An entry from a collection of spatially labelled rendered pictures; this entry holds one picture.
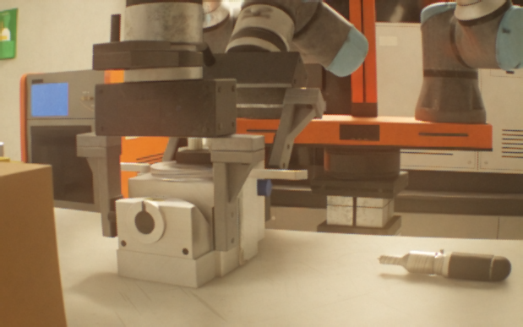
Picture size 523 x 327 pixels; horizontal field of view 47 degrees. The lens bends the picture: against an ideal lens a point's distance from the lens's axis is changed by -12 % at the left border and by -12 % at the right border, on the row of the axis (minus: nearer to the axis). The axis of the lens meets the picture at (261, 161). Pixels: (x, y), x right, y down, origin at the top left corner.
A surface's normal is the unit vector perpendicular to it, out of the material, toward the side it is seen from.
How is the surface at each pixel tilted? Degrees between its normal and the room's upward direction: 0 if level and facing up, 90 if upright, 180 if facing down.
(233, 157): 90
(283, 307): 0
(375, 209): 90
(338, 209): 90
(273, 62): 50
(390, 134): 90
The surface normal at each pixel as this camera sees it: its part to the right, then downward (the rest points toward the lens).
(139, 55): 0.72, 0.07
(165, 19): 0.14, 0.11
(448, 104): -0.32, -0.18
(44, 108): -0.36, 0.11
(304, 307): 0.00, -0.99
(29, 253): 0.92, 0.04
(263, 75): -0.28, -0.55
